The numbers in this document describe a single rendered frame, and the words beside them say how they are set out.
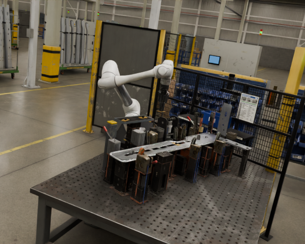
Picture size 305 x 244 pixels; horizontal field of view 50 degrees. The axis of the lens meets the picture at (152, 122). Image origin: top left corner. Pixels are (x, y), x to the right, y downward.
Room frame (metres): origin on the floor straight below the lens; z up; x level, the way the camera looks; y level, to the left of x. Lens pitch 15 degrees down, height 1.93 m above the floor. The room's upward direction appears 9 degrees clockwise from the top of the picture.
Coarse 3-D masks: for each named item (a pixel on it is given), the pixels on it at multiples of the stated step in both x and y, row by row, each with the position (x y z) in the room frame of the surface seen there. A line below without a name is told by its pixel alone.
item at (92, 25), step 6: (84, 24) 15.25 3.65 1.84; (90, 24) 15.13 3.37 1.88; (60, 30) 15.76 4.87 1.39; (90, 30) 15.12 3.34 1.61; (60, 36) 15.75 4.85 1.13; (90, 36) 15.11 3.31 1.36; (60, 42) 15.74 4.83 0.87; (90, 42) 15.10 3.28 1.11; (90, 48) 15.09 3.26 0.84; (84, 54) 15.20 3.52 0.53; (90, 54) 15.07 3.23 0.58; (84, 60) 15.18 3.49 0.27; (90, 60) 15.06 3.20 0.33
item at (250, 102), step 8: (240, 96) 3.59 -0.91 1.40; (248, 96) 3.53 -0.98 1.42; (256, 96) 3.47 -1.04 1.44; (248, 104) 3.51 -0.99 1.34; (256, 104) 3.46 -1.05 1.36; (240, 112) 3.56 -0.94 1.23; (248, 112) 3.50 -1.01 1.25; (256, 112) 3.44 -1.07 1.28; (240, 120) 3.55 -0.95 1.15; (248, 120) 3.49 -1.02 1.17
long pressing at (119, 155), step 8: (192, 136) 3.15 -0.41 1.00; (200, 136) 3.20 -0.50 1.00; (208, 136) 3.24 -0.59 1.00; (152, 144) 2.71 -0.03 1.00; (160, 144) 2.75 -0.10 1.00; (168, 144) 2.79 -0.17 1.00; (184, 144) 2.86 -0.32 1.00; (200, 144) 2.94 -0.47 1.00; (112, 152) 2.38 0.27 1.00; (120, 152) 2.41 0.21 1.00; (128, 152) 2.44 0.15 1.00; (144, 152) 2.49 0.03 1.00; (152, 152) 2.52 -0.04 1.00; (120, 160) 2.27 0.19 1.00; (128, 160) 2.29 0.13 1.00
